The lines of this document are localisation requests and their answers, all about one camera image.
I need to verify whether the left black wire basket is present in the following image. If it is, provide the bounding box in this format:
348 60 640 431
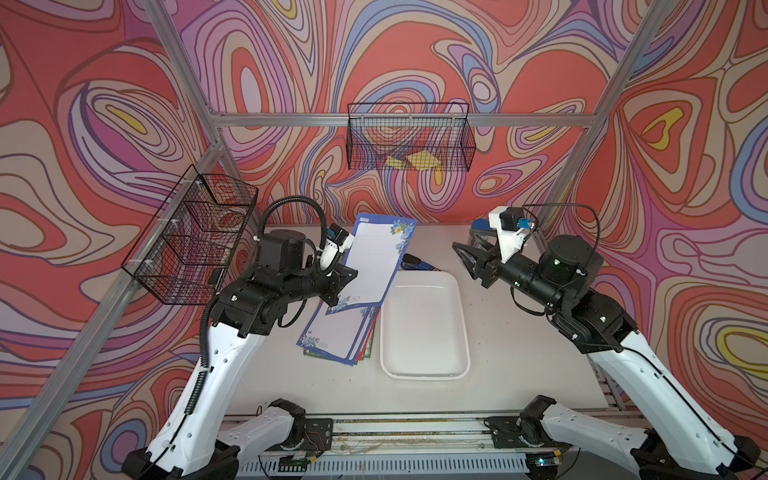
121 166 258 306

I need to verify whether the back black wire basket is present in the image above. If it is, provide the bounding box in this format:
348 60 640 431
346 100 476 172

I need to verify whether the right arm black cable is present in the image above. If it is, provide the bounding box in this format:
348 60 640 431
521 202 602 259

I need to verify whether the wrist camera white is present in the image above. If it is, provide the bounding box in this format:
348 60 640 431
317 223 355 274
488 206 536 263

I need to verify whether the yellow sticky note large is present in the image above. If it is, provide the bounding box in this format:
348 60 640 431
406 150 442 171

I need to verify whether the blue black stapler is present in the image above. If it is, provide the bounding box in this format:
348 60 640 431
400 253 439 271

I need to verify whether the white plastic storage tray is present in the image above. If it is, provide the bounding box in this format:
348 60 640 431
378 270 471 381

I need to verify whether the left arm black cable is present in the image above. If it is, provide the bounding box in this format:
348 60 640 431
256 195 329 247

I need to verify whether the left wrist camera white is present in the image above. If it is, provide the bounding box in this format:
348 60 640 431
317 223 355 274

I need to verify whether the yellow sticky note small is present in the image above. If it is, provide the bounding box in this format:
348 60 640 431
384 156 407 170

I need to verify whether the blue stationery sheet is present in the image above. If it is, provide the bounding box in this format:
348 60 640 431
296 303 380 365
328 213 418 314

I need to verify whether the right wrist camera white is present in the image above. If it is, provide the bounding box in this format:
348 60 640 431
488 206 536 263

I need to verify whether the blue lid pen tube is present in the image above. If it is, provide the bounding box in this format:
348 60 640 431
471 218 491 231

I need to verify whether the black wire basket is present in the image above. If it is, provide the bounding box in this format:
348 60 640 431
346 100 476 172
121 166 258 306

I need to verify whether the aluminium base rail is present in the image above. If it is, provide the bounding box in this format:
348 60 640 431
221 410 655 480

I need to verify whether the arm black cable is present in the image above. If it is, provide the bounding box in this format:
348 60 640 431
256 195 329 247
521 202 602 259

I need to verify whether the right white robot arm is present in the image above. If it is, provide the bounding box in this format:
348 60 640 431
453 231 761 479

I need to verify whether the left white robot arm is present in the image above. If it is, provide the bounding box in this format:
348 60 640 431
122 218 471 479

